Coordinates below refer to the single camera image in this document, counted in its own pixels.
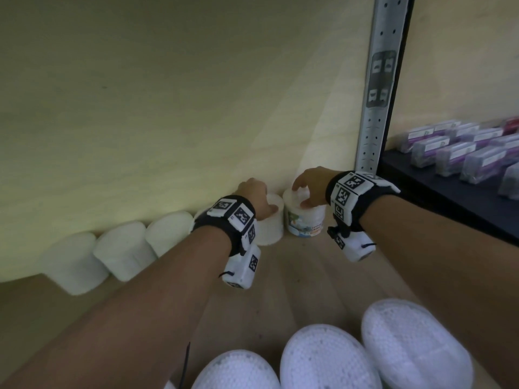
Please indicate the person's right forearm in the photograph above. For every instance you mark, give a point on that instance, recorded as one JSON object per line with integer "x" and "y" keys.
{"x": 446, "y": 255}

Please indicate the grey metal shelf wooden boards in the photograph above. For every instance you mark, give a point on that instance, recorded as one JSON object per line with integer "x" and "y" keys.
{"x": 308, "y": 279}

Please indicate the group of white cotton-swab tubs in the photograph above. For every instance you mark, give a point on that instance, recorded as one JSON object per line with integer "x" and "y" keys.
{"x": 324, "y": 356}

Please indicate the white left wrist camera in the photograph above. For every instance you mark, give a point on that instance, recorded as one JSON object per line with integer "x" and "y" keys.
{"x": 239, "y": 271}

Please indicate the person's right hand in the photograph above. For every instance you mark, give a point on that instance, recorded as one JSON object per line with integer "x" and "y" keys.
{"x": 318, "y": 182}

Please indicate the black wristband with markers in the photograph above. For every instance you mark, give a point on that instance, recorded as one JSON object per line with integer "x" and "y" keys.
{"x": 365, "y": 202}
{"x": 207, "y": 222}

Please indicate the black right wristband with markers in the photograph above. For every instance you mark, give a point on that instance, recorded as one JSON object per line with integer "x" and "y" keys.
{"x": 365, "y": 202}

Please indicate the black marker tag plate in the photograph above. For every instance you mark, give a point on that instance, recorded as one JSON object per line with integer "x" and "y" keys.
{"x": 381, "y": 78}

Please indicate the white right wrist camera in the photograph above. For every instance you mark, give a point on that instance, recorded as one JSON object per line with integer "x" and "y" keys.
{"x": 357, "y": 247}

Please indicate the pile of small plastic packets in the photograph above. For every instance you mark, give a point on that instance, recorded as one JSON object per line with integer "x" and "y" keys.
{"x": 454, "y": 157}

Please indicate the person's left hand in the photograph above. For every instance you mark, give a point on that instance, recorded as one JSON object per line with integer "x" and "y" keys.
{"x": 257, "y": 196}

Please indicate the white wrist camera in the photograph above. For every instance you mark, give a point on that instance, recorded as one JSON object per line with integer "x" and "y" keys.
{"x": 239, "y": 271}
{"x": 357, "y": 247}

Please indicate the black left wristband with markers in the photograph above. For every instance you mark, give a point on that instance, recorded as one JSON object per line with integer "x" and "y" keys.
{"x": 207, "y": 222}

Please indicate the person's left forearm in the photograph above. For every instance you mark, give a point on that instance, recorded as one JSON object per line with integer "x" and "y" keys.
{"x": 121, "y": 311}

